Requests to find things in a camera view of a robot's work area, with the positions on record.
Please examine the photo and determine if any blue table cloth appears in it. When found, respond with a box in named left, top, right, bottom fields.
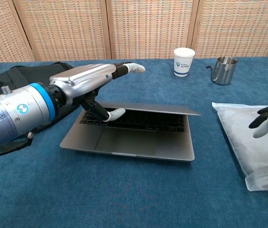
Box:
left=0, top=56, right=268, bottom=228

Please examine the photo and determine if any white plastic pouch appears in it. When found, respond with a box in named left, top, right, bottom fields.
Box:
left=211, top=102, right=268, bottom=192

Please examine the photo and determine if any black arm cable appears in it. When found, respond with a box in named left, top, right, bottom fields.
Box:
left=0, top=132, right=35, bottom=159

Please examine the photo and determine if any silver laptop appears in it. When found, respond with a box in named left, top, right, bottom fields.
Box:
left=59, top=101, right=202, bottom=162

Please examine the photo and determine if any bamboo folding screen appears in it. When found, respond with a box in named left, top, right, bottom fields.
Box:
left=0, top=0, right=268, bottom=65

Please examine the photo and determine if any white paper cup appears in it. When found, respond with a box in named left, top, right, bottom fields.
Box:
left=173, top=47, right=196, bottom=77

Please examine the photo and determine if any black backpack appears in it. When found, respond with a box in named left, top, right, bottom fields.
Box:
left=0, top=61, right=75, bottom=154

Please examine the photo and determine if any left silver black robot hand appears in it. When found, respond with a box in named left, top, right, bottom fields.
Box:
left=49, top=62, right=146, bottom=122

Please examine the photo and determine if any stainless steel mug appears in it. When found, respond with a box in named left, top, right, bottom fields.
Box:
left=205, top=56, right=239, bottom=86

